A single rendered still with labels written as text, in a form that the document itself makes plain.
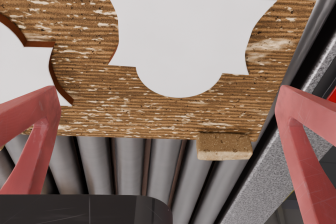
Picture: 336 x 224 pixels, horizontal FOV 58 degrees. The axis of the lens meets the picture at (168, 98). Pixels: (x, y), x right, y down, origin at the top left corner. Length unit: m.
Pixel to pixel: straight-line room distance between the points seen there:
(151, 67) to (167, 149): 0.17
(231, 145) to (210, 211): 0.26
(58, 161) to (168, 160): 0.15
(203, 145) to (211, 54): 0.12
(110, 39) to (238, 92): 0.13
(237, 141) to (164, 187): 0.19
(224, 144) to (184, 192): 0.20
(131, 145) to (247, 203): 0.26
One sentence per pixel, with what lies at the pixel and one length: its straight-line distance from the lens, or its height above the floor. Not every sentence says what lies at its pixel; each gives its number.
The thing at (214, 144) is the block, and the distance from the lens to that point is 0.33.
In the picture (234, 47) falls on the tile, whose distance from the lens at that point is 0.25.
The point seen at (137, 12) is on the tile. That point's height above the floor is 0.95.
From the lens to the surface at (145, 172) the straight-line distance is 0.55.
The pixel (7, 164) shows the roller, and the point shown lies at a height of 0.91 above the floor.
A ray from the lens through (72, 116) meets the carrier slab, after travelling 0.34.
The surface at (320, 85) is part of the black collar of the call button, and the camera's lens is 0.34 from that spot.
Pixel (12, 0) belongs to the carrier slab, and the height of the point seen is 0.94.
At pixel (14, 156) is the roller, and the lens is 0.47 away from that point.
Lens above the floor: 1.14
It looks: 43 degrees down
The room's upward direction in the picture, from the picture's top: 179 degrees counter-clockwise
